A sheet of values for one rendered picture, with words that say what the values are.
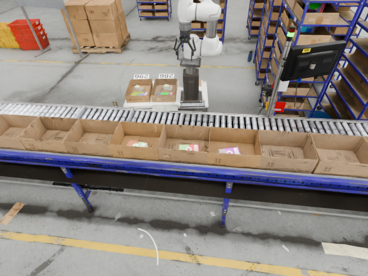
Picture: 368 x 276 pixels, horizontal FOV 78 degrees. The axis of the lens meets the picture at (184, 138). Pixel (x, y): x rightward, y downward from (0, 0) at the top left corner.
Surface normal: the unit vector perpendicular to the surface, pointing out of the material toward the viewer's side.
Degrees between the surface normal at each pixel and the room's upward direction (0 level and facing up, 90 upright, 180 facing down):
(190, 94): 90
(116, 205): 0
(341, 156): 1
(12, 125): 89
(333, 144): 89
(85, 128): 90
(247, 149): 1
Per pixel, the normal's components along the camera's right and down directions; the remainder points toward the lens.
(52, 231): -0.04, -0.73
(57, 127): -0.13, 0.68
